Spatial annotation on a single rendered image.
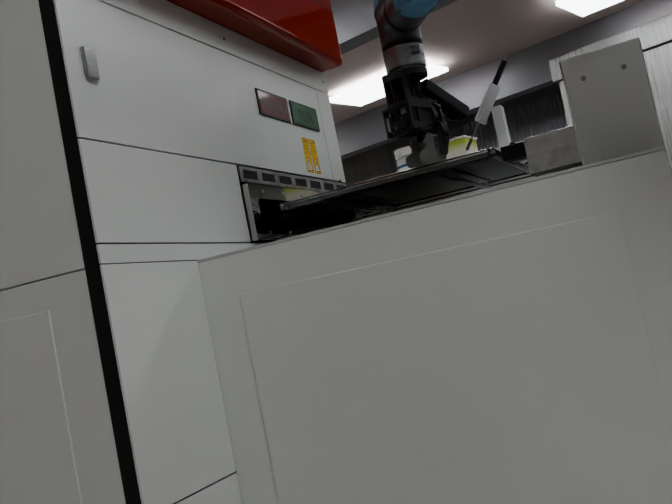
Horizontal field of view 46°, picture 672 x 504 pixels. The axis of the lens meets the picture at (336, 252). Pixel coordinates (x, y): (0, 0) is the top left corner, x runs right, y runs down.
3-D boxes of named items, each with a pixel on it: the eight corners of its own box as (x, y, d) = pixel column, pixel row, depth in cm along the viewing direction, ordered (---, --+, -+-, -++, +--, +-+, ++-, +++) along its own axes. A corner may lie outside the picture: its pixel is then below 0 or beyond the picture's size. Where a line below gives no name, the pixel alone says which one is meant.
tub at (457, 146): (439, 173, 175) (433, 143, 175) (453, 174, 181) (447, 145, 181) (470, 164, 171) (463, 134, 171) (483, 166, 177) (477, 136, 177)
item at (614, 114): (583, 170, 95) (559, 60, 96) (618, 194, 146) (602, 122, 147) (665, 151, 92) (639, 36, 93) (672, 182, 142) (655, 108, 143)
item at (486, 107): (480, 152, 158) (467, 88, 159) (485, 154, 161) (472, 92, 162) (510, 144, 155) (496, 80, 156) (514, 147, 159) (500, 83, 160)
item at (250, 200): (249, 241, 127) (238, 184, 127) (354, 241, 167) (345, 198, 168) (259, 239, 126) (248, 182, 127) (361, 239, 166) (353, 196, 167)
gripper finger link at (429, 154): (418, 186, 140) (407, 136, 141) (441, 184, 144) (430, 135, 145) (430, 182, 138) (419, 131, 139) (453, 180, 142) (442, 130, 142)
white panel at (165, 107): (84, 268, 94) (29, -50, 97) (349, 255, 169) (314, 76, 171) (105, 262, 93) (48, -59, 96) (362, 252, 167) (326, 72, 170)
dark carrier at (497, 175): (287, 208, 131) (286, 204, 131) (364, 214, 162) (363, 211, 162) (487, 155, 117) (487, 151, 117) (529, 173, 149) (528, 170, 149)
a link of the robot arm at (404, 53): (403, 58, 150) (433, 42, 143) (408, 81, 149) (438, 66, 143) (374, 56, 145) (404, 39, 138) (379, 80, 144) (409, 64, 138)
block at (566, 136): (526, 156, 116) (522, 137, 117) (531, 159, 120) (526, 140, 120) (581, 142, 113) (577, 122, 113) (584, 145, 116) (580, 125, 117)
